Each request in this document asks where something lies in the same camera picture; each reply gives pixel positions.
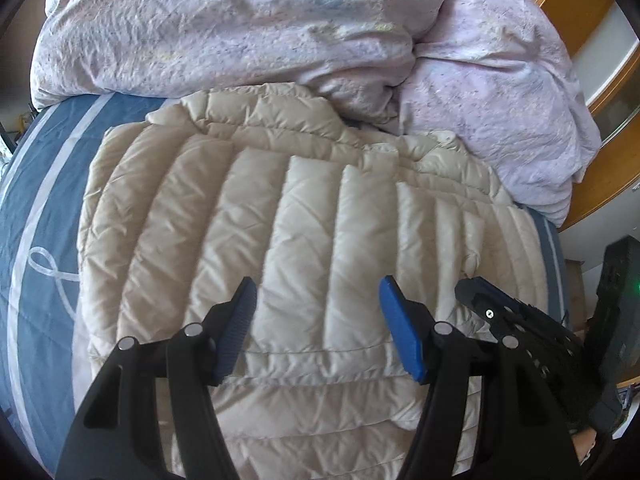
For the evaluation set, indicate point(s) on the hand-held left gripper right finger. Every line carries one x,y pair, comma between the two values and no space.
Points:
400,325

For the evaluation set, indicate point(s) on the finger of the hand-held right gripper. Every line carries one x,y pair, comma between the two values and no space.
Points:
545,332

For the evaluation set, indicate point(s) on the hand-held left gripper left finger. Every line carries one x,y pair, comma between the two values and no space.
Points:
239,327

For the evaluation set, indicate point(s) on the cream puffer jacket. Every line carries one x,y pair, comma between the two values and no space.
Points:
310,220

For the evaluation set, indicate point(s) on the blue white striped bedsheet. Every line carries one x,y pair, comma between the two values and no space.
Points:
50,200

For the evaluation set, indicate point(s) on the pink crumpled duvet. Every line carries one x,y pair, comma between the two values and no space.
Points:
250,25

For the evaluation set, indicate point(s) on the wooden furniture frame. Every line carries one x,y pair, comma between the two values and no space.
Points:
600,195

